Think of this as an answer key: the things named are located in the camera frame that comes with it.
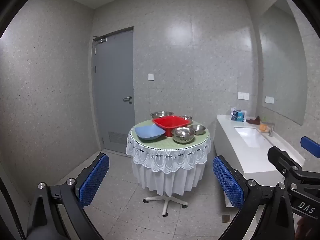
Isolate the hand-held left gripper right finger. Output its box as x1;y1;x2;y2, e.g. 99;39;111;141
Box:
212;155;300;240

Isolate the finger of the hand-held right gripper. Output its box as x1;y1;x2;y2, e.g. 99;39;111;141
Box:
267;146;303;178
300;136;320;159

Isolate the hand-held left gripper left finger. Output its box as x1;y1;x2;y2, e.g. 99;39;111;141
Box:
26;152;110;240

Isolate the medium steel bowl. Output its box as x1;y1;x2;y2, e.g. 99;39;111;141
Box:
189;124;206;136

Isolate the deep steel bowl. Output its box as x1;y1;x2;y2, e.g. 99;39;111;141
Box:
171;127;196;144

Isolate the blue plastic bowl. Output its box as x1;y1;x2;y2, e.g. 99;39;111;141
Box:
135;124;166;141

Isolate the red plastic basin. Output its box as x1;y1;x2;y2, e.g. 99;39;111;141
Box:
152;116;190;137

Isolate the large steel bowl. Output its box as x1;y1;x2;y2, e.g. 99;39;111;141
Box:
150;111;174;120

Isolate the white vanity counter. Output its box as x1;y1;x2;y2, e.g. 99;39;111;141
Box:
214;114;305;209

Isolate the metal faucet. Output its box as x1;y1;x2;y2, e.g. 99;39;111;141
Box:
261;122;275;137

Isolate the white sink basin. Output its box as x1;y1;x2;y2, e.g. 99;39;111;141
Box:
234;127;275;148

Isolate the blue white tissue package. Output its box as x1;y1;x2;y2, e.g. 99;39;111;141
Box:
230;107;246;122

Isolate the white table base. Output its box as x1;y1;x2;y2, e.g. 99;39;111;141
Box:
143;192;188;217

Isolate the grey door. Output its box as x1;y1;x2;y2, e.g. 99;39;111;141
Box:
92;27;137;154

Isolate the wall mirror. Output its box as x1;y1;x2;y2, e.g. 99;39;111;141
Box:
257;0;308;126

